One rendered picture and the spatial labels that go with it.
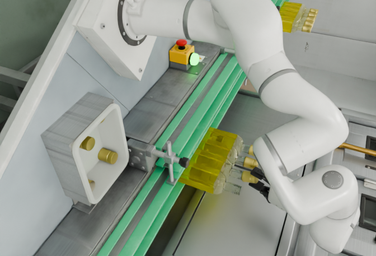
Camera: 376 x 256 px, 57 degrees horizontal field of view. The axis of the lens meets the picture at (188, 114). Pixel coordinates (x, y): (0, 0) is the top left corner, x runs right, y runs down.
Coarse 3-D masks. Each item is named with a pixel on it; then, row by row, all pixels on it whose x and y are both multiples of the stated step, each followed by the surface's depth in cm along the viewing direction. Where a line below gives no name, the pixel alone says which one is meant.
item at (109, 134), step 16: (112, 112) 86; (96, 128) 91; (112, 128) 90; (80, 144) 74; (96, 144) 93; (112, 144) 94; (80, 160) 75; (96, 160) 95; (128, 160) 97; (96, 176) 92; (112, 176) 92; (96, 192) 88
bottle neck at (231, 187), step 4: (228, 184) 104; (232, 184) 104; (236, 184) 104; (224, 188) 104; (228, 188) 103; (232, 188) 103; (236, 188) 103; (240, 188) 102; (232, 192) 103; (236, 192) 103; (240, 192) 104
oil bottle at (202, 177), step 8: (192, 168) 107; (200, 168) 107; (208, 168) 107; (184, 176) 107; (192, 176) 105; (200, 176) 104; (208, 176) 104; (216, 176) 104; (224, 176) 105; (192, 184) 107; (200, 184) 105; (208, 184) 104; (216, 184) 103; (224, 184) 104; (216, 192) 105
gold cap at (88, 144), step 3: (87, 138) 82; (90, 138) 82; (93, 138) 83; (84, 141) 81; (87, 141) 81; (90, 141) 82; (93, 141) 83; (81, 144) 81; (84, 144) 81; (87, 144) 81; (90, 144) 82; (93, 144) 83; (81, 147) 82; (84, 147) 81; (87, 147) 81; (90, 147) 82; (87, 150) 82; (90, 150) 83
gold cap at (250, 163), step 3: (246, 156) 112; (246, 159) 111; (249, 159) 111; (252, 159) 111; (255, 159) 111; (243, 162) 110; (246, 162) 110; (249, 162) 110; (252, 162) 110; (255, 162) 110; (243, 165) 111; (246, 165) 110; (249, 165) 110; (252, 165) 110; (255, 165) 109; (249, 168) 111; (252, 168) 110
